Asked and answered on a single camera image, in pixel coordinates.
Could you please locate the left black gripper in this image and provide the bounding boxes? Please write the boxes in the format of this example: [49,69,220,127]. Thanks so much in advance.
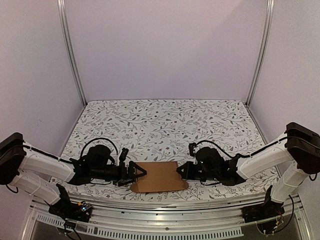
[90,160,147,187]

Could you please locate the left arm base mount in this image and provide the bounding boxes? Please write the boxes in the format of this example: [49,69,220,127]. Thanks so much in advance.
[48,199,93,223]

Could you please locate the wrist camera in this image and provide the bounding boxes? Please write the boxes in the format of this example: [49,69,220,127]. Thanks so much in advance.
[188,142,197,158]
[117,147,129,166]

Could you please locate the left aluminium corner post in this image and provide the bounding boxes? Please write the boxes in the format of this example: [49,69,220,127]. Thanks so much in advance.
[57,0,88,107]

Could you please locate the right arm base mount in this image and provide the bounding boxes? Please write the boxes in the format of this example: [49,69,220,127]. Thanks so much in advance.
[241,201,285,223]

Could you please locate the aluminium front rail frame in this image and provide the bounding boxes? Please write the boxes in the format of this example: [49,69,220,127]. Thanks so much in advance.
[21,194,313,240]

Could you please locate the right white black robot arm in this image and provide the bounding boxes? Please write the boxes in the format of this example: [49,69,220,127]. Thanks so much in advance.
[176,122,320,218]

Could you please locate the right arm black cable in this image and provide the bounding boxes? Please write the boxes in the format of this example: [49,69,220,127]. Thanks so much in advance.
[194,139,288,159]

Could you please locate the brown cardboard paper box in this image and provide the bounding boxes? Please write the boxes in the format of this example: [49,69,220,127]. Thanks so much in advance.
[130,161,189,193]

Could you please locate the floral patterned table mat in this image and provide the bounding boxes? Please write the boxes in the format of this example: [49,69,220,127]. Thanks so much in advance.
[61,99,279,202]

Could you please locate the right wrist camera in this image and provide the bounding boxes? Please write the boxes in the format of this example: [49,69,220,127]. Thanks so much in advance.
[188,142,197,158]

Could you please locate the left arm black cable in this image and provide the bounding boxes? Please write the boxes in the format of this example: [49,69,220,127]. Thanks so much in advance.
[79,137,120,161]

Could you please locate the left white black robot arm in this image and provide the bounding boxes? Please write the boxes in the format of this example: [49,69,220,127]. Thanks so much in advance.
[0,132,147,217]

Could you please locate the aluminium corner post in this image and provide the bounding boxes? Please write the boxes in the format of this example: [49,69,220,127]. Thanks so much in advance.
[57,0,88,107]
[245,0,275,108]

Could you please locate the right aluminium corner post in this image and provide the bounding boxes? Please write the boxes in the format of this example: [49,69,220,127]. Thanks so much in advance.
[245,0,275,108]

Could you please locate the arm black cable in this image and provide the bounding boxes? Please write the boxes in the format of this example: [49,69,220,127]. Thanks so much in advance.
[194,139,288,159]
[79,137,120,161]

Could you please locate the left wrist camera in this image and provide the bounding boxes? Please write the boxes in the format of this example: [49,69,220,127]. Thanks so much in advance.
[117,147,129,166]

